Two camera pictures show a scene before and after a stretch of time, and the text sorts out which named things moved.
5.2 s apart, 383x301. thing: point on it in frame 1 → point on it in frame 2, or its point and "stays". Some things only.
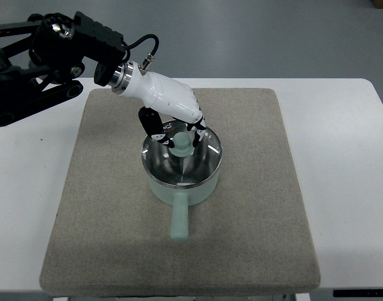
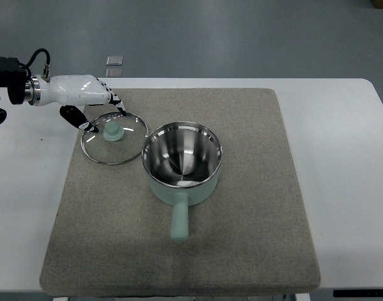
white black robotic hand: [162, 95] → [71, 92]
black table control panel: [363, 293] stays
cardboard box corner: [382, 4] stays
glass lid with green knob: [184, 165] → [120, 138]
